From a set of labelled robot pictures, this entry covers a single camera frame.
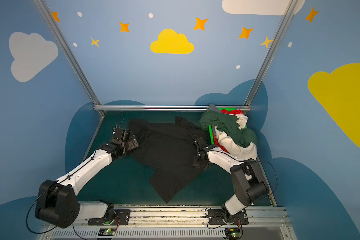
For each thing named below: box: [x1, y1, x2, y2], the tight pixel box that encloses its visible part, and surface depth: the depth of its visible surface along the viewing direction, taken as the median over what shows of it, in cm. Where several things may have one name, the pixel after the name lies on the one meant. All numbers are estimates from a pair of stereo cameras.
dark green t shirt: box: [199, 110, 258, 148], surface depth 104 cm
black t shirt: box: [125, 116, 210, 204], surface depth 103 cm
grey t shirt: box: [208, 103, 221, 113], surface depth 117 cm
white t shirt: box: [215, 113, 258, 161], surface depth 95 cm
